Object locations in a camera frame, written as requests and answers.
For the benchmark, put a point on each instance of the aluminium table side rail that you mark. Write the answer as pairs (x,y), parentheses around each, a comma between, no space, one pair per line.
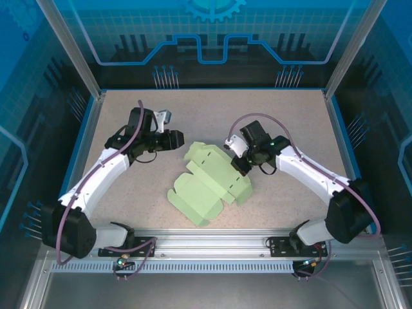
(82,161)
(337,128)

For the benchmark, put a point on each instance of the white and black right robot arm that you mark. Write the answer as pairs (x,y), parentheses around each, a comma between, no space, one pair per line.
(305,174)

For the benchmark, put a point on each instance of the light green paper box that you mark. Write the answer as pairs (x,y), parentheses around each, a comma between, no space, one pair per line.
(206,180)

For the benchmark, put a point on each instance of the aluminium mounting rail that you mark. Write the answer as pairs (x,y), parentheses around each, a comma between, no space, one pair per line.
(209,241)

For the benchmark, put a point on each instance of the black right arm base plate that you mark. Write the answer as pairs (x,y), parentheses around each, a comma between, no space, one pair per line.
(278,248)

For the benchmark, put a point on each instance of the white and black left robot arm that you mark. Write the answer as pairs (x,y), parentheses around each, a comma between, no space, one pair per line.
(103,174)

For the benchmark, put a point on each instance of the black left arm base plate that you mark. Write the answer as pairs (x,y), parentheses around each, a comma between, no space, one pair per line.
(138,241)

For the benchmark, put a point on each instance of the aluminium frame post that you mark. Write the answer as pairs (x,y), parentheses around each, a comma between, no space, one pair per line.
(73,48)
(354,48)

